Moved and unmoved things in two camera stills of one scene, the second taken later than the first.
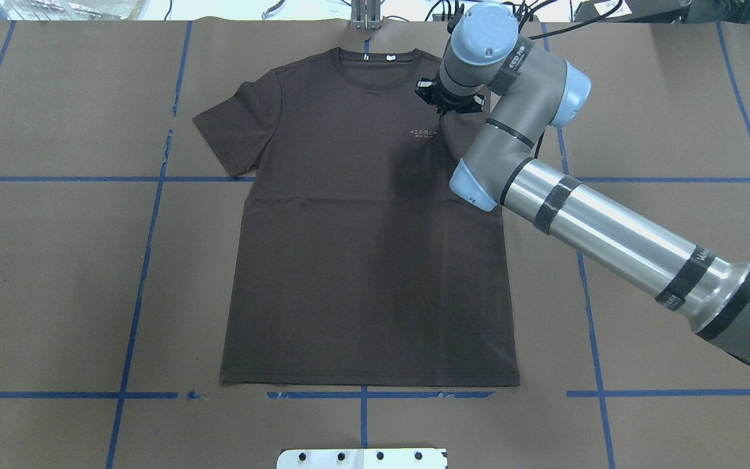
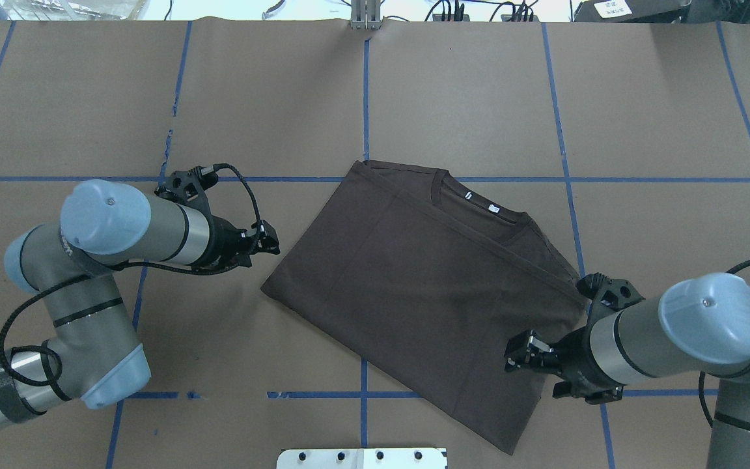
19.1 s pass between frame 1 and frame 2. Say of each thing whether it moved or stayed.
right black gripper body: moved
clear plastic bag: stayed
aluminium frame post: stayed
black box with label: stayed
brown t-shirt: moved
